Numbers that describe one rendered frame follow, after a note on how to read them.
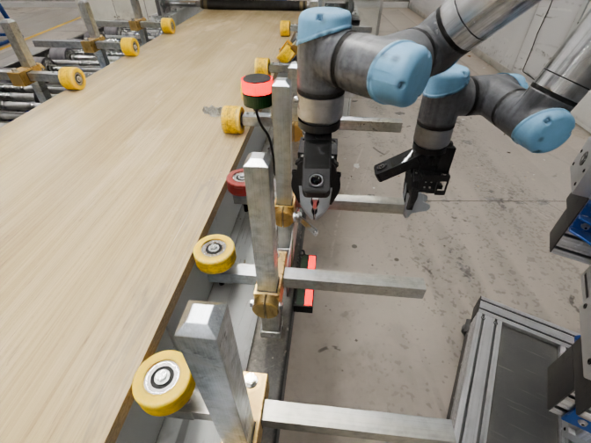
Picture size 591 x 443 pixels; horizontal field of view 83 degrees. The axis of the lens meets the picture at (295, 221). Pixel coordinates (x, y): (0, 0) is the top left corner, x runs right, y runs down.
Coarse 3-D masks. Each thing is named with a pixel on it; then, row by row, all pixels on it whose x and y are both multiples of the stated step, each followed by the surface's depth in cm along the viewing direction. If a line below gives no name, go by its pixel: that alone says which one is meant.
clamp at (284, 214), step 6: (294, 198) 83; (276, 204) 81; (294, 204) 81; (276, 210) 80; (282, 210) 80; (288, 210) 80; (294, 210) 82; (276, 216) 80; (282, 216) 81; (288, 216) 80; (276, 222) 81; (282, 222) 82; (288, 222) 81
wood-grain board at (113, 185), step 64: (128, 64) 155; (192, 64) 155; (0, 128) 105; (64, 128) 105; (128, 128) 105; (192, 128) 105; (0, 192) 79; (64, 192) 79; (128, 192) 79; (192, 192) 79; (0, 256) 64; (64, 256) 64; (128, 256) 64; (192, 256) 65; (0, 320) 53; (64, 320) 53; (128, 320) 53; (0, 384) 46; (64, 384) 46; (128, 384) 46
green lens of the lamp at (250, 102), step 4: (244, 96) 64; (268, 96) 64; (244, 100) 65; (248, 100) 64; (252, 100) 63; (256, 100) 63; (260, 100) 63; (264, 100) 64; (268, 100) 64; (244, 104) 65; (248, 104) 64; (252, 104) 64; (256, 104) 64; (260, 104) 64; (264, 104) 64; (268, 104) 65; (252, 108) 64; (256, 108) 64; (260, 108) 64
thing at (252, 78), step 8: (248, 80) 62; (256, 80) 62; (264, 80) 62; (248, 96) 64; (256, 96) 63; (264, 96) 63; (256, 112) 68; (272, 112) 66; (272, 120) 67; (264, 128) 70; (272, 144) 72; (272, 152) 73
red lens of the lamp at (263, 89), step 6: (246, 84) 62; (252, 84) 61; (258, 84) 61; (264, 84) 62; (270, 84) 63; (246, 90) 63; (252, 90) 62; (258, 90) 62; (264, 90) 62; (270, 90) 64
